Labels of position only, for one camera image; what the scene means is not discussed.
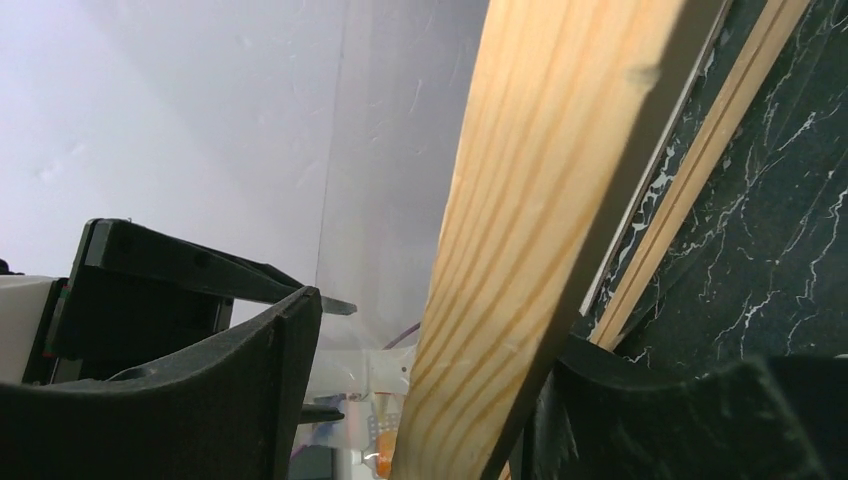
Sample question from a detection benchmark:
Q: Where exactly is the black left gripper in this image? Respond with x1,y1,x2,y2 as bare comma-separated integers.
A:
23,218,359,425

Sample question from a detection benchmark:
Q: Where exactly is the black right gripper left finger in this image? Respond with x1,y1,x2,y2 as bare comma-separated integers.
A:
1,287,322,479

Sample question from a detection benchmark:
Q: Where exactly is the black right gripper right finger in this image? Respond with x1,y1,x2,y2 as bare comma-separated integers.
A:
510,337,847,479

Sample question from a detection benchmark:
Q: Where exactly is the light wooden picture frame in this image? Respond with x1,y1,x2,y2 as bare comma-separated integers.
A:
390,0,813,480

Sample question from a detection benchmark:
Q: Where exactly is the clear plastic cover sheet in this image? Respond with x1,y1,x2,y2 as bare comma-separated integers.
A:
580,1,762,330

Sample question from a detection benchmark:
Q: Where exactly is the orange liquid plastic bottle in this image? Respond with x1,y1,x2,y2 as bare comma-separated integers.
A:
370,430,397,479

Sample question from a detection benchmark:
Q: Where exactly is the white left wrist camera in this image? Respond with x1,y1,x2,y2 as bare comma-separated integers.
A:
1,275,64,385

